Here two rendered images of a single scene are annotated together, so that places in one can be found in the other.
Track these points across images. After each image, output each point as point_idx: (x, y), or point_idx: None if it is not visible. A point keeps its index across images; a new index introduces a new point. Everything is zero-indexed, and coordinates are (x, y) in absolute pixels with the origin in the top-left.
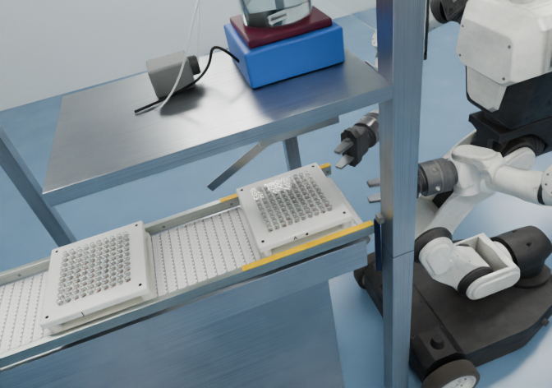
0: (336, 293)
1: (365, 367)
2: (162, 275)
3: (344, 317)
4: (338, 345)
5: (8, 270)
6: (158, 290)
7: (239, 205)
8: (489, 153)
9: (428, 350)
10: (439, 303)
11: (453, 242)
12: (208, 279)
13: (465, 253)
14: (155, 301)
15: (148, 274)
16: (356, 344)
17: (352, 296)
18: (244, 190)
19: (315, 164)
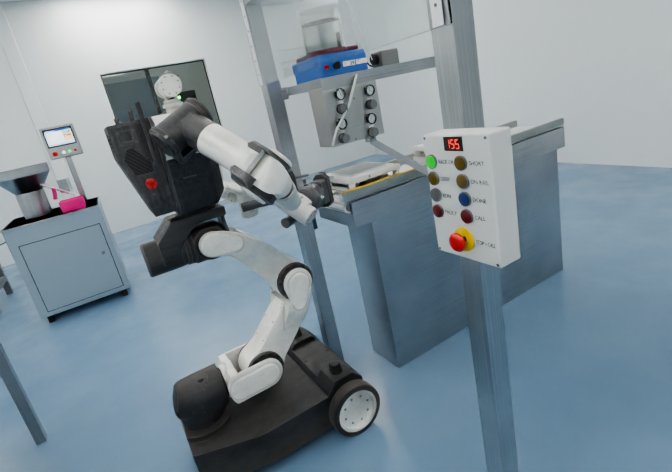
0: (402, 407)
1: (360, 363)
2: (423, 163)
3: (386, 389)
4: (385, 369)
5: (511, 135)
6: (418, 162)
7: (406, 183)
8: (232, 182)
9: (304, 330)
10: (291, 370)
11: (262, 431)
12: (389, 161)
13: (257, 343)
14: (409, 154)
15: (419, 150)
16: (370, 374)
17: (384, 410)
18: (392, 164)
19: (348, 179)
